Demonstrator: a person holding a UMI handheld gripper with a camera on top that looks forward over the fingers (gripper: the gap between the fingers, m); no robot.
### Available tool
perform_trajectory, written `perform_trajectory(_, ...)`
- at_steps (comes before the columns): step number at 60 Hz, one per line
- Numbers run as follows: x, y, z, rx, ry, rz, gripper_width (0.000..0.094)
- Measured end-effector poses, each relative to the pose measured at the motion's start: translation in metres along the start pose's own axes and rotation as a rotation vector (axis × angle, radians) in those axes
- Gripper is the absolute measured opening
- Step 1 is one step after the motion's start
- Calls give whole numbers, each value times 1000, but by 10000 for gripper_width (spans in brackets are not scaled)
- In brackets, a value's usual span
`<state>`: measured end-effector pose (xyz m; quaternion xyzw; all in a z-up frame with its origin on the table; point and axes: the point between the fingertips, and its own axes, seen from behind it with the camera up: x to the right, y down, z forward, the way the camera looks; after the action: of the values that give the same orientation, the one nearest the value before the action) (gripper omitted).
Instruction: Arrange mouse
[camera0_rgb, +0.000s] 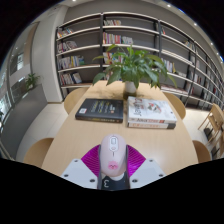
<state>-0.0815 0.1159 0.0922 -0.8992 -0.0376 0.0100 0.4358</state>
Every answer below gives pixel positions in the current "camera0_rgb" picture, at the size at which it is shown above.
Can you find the green potted plant white pot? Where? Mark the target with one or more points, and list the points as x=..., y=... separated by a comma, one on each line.
x=133, y=68

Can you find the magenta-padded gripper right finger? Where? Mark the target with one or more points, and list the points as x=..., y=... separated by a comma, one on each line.
x=148, y=171

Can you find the pink computer mouse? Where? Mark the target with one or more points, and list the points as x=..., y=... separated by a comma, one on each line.
x=113, y=155

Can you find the white illustrated cover book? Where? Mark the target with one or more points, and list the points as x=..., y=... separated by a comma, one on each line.
x=150, y=110

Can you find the thick book red-lettered spine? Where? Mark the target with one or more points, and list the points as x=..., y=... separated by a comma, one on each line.
x=150, y=125

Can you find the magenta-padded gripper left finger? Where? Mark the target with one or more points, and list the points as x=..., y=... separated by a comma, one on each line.
x=78, y=171

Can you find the black hardcover book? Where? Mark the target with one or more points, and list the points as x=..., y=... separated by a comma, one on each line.
x=100, y=110

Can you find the group of slatted wooden chairs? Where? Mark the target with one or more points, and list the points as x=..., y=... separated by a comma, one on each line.
x=215, y=125

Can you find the group of ceiling lights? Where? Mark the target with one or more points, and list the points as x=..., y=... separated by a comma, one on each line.
x=195, y=24

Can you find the grey wall bookshelf unit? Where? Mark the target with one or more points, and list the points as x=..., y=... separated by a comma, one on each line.
x=133, y=33

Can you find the small green background plant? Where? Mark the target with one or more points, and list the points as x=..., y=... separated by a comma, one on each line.
x=31, y=80

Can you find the tan curved wooden chair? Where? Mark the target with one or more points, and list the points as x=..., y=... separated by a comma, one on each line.
x=36, y=151
x=176, y=105
x=73, y=98
x=201, y=151

